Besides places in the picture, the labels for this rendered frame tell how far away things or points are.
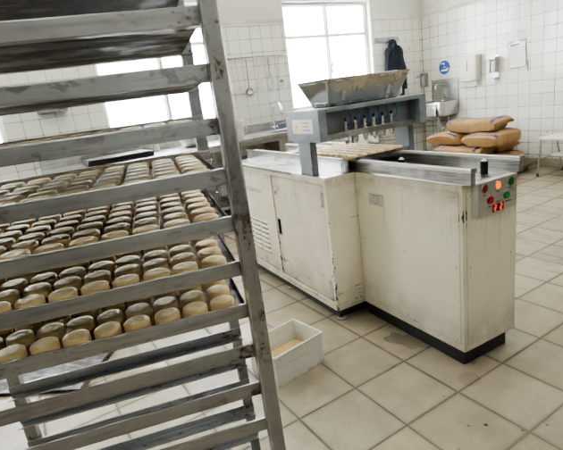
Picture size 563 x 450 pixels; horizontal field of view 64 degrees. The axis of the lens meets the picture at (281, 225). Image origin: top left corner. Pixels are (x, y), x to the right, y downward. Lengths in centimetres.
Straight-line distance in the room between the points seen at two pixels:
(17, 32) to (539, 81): 607
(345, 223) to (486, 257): 73
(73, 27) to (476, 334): 192
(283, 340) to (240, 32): 406
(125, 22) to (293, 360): 168
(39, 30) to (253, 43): 496
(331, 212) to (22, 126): 340
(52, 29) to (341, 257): 192
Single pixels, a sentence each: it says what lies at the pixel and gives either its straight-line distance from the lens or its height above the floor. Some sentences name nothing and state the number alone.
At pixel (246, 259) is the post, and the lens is 83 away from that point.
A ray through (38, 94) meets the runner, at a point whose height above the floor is 132.
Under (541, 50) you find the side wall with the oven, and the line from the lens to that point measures 646.
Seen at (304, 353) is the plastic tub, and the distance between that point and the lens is 219.
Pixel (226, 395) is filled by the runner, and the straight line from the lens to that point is 99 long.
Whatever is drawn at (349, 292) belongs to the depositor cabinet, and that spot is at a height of 17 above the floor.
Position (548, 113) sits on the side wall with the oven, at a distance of 644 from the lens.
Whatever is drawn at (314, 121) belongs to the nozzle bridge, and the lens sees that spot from 229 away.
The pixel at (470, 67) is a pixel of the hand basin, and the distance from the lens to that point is 684.
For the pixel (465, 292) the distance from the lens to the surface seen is 206.
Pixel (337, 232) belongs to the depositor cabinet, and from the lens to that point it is 239.
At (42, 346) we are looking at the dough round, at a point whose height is 88.
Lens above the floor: 127
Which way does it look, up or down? 16 degrees down
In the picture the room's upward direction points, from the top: 8 degrees counter-clockwise
